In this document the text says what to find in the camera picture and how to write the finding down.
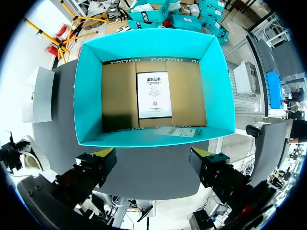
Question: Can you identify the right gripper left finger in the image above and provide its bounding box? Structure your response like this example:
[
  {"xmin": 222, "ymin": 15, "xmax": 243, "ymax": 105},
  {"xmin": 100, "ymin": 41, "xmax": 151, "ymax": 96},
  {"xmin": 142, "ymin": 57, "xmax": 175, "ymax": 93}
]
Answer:
[{"xmin": 55, "ymin": 148, "xmax": 118, "ymax": 209}]

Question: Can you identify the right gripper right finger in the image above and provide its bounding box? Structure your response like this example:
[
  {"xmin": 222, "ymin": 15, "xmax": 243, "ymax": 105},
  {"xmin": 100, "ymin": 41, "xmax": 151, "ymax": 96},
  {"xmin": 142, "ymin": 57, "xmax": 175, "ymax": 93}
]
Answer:
[{"xmin": 189, "ymin": 147, "xmax": 253, "ymax": 205}]

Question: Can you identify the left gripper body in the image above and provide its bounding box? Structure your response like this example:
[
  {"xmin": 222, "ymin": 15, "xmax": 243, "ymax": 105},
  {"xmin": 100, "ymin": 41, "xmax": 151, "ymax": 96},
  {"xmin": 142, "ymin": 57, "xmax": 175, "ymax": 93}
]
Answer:
[{"xmin": 0, "ymin": 131, "xmax": 31, "ymax": 174}]

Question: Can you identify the cream and black shoe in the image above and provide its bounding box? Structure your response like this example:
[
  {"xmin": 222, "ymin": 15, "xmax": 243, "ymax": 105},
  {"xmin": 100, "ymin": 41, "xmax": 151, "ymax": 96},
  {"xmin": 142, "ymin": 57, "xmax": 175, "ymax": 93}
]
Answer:
[{"xmin": 16, "ymin": 135, "xmax": 51, "ymax": 172}]

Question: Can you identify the white shoebox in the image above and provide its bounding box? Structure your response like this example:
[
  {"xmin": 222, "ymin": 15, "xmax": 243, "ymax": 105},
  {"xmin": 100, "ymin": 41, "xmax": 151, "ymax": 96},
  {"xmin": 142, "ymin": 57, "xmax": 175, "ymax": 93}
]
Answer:
[{"xmin": 22, "ymin": 66, "xmax": 56, "ymax": 124}]

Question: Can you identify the large teal cardboard box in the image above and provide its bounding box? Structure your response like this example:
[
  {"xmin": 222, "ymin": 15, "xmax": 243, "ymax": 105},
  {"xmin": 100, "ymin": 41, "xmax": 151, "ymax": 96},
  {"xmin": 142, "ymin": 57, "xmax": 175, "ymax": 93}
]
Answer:
[{"xmin": 73, "ymin": 28, "xmax": 236, "ymax": 148}]

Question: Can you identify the white printed card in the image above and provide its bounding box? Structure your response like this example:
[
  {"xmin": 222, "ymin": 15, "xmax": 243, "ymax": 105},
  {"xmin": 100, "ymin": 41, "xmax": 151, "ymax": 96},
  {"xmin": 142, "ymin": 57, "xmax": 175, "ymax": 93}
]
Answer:
[{"xmin": 136, "ymin": 71, "xmax": 173, "ymax": 119}]

